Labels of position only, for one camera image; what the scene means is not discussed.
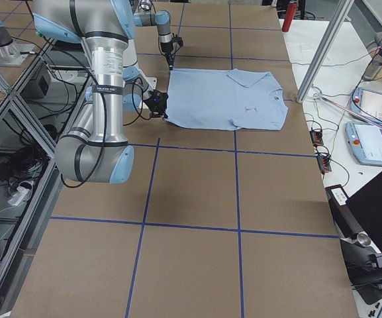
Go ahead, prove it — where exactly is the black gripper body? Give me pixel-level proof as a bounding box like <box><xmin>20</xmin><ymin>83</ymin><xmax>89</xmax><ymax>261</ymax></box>
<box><xmin>144</xmin><ymin>89</ymin><xmax>168</xmax><ymax>117</ymax></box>
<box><xmin>162</xmin><ymin>39</ymin><xmax>175</xmax><ymax>65</ymax></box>

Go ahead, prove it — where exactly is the light blue t-shirt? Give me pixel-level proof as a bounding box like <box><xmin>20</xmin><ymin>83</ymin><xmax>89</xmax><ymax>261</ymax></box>
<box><xmin>166</xmin><ymin>68</ymin><xmax>288</xmax><ymax>131</ymax></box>

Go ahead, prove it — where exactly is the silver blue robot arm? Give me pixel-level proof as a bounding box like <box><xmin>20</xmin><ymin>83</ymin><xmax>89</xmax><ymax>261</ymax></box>
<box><xmin>133</xmin><ymin>10</ymin><xmax>183</xmax><ymax>70</ymax></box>
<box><xmin>33</xmin><ymin>1</ymin><xmax>173</xmax><ymax>186</ymax></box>

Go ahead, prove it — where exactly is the red water bottle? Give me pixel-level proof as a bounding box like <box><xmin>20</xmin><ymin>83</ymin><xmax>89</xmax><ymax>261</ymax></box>
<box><xmin>282</xmin><ymin>0</ymin><xmax>298</xmax><ymax>32</ymax></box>

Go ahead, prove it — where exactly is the orange black connector box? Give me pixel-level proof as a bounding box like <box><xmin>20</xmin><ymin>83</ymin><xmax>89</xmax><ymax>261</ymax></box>
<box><xmin>309</xmin><ymin>130</ymin><xmax>324</xmax><ymax>146</ymax></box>

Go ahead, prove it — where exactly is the grey water bottle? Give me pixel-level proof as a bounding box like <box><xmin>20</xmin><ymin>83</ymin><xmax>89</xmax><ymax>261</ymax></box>
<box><xmin>362</xmin><ymin>47</ymin><xmax>382</xmax><ymax>81</ymax></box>

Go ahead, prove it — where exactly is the near blue teach pendant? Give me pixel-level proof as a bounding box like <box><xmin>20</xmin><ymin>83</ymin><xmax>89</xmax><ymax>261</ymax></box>
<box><xmin>345</xmin><ymin>122</ymin><xmax>382</xmax><ymax>166</ymax></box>

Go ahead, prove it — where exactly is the blue teach pendant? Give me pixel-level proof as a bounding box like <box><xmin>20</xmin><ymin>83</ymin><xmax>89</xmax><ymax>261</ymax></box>
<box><xmin>345</xmin><ymin>122</ymin><xmax>382</xmax><ymax>166</ymax></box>
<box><xmin>350</xmin><ymin>87</ymin><xmax>382</xmax><ymax>123</ymax></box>

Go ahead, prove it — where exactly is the far blue teach pendant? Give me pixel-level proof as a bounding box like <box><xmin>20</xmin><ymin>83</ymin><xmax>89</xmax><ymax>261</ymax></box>
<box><xmin>350</xmin><ymin>87</ymin><xmax>382</xmax><ymax>123</ymax></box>

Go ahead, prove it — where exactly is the black laptop on stand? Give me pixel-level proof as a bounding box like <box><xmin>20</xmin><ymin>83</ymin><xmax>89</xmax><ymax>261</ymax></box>
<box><xmin>326</xmin><ymin>171</ymin><xmax>382</xmax><ymax>305</ymax></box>

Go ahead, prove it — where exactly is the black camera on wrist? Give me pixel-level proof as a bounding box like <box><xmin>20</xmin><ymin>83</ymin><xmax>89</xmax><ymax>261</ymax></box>
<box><xmin>173</xmin><ymin>35</ymin><xmax>183</xmax><ymax>47</ymax></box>

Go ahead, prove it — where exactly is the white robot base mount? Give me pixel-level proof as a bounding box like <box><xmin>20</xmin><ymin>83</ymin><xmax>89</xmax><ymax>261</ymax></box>
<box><xmin>132</xmin><ymin>73</ymin><xmax>156</xmax><ymax>108</ymax></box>

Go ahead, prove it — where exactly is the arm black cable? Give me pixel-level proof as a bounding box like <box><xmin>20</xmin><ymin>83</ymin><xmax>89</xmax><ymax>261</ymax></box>
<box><xmin>60</xmin><ymin>39</ymin><xmax>158</xmax><ymax>189</ymax></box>

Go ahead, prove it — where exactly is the aluminium frame post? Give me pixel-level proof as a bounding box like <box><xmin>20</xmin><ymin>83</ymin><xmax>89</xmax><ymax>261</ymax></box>
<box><xmin>296</xmin><ymin>0</ymin><xmax>354</xmax><ymax>103</ymax></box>

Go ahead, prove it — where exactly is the aluminium frame rail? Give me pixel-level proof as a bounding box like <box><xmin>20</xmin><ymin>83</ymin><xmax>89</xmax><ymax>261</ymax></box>
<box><xmin>0</xmin><ymin>40</ymin><xmax>89</xmax><ymax>314</ymax></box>

